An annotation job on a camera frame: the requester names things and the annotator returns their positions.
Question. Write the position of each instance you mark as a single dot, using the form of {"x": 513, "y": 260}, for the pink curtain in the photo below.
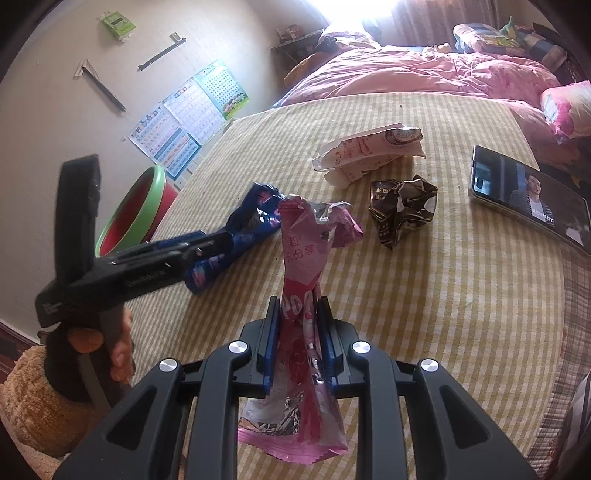
{"x": 415, "y": 21}

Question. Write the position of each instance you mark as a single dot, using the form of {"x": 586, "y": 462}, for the crumpled dark brown wrapper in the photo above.
{"x": 401, "y": 212}

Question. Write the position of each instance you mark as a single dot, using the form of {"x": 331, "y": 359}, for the green bordered wall poster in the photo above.
{"x": 221, "y": 87}

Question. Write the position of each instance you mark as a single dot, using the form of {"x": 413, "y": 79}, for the blue snack wrapper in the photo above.
{"x": 249, "y": 221}

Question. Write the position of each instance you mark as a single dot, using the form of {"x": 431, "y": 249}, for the dark wooden nightstand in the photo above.
{"x": 295, "y": 44}

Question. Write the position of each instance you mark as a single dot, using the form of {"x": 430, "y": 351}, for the flat metal wall bracket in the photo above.
{"x": 161, "y": 51}

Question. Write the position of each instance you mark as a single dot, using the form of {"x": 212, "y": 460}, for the dark wooden furniture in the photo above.
{"x": 16, "y": 350}

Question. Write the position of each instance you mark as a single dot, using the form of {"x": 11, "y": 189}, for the pink snack wrapper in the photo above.
{"x": 300, "y": 258}

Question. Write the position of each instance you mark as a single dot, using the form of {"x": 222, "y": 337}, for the person's left hand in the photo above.
{"x": 122, "y": 346}

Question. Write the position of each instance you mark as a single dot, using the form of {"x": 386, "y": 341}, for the pile of colourful bedding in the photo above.
{"x": 498, "y": 39}

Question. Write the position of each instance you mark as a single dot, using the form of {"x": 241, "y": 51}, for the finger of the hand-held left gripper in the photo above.
{"x": 210, "y": 251}
{"x": 175, "y": 243}

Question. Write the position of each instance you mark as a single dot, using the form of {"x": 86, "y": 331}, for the green wall box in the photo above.
{"x": 116, "y": 26}

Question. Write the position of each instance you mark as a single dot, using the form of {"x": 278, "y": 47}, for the smartphone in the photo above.
{"x": 517, "y": 194}

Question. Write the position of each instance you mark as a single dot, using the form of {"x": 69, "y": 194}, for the pink printed pillow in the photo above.
{"x": 568, "y": 110}

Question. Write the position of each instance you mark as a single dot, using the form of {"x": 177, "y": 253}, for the blue bordered wall poster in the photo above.
{"x": 161, "y": 143}

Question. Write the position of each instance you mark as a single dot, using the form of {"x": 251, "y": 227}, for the beige striped mat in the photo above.
{"x": 461, "y": 300}

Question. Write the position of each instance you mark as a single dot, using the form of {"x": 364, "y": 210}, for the white and pink wrapper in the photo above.
{"x": 369, "y": 147}

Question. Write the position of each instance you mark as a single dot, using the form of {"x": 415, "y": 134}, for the yellow cushion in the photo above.
{"x": 300, "y": 69}

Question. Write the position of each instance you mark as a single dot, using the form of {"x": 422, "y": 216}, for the green and red basin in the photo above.
{"x": 138, "y": 207}

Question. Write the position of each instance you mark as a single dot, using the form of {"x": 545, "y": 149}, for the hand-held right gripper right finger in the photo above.
{"x": 326, "y": 350}

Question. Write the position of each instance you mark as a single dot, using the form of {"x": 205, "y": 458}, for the tan plush toy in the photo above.
{"x": 41, "y": 397}

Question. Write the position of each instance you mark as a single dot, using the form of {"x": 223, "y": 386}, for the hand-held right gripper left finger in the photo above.
{"x": 272, "y": 350}

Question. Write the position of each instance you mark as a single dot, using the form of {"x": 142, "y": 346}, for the pink quilt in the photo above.
{"x": 415, "y": 74}

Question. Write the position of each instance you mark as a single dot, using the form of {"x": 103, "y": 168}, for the white and orange wall poster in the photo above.
{"x": 191, "y": 106}

